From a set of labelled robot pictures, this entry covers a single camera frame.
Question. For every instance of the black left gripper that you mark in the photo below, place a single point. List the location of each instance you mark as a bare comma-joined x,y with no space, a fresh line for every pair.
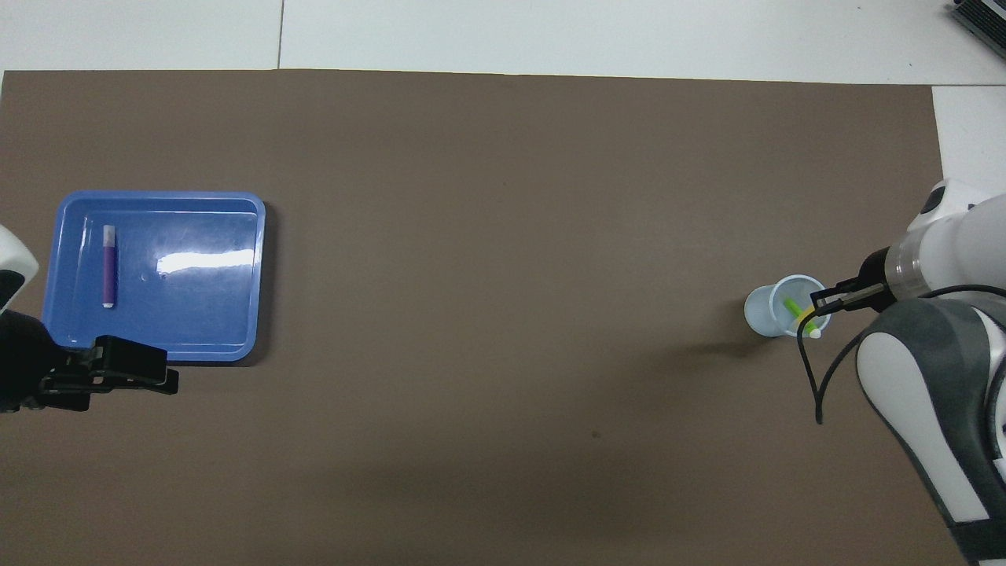
35,365

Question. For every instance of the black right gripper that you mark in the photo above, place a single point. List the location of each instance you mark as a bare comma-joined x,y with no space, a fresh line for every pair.
879,279

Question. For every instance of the yellow pen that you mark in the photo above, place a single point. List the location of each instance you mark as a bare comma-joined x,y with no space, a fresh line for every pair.
805,317

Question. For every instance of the purple pen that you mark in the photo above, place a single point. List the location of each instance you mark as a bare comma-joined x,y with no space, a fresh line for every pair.
110,271

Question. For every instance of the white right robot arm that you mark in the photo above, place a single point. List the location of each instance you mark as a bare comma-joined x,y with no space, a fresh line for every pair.
943,369

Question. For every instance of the blue plastic tray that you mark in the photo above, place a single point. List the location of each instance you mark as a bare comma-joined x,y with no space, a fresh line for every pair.
181,306

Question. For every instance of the green pen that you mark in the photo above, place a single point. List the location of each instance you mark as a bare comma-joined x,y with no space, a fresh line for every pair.
791,303

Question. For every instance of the translucent plastic cup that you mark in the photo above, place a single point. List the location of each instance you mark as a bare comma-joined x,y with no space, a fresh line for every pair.
762,310

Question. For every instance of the grey ribbed device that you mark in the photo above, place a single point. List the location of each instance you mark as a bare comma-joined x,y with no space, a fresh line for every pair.
982,20

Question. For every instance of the brown table mat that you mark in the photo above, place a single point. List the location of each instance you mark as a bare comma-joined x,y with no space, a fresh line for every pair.
503,236

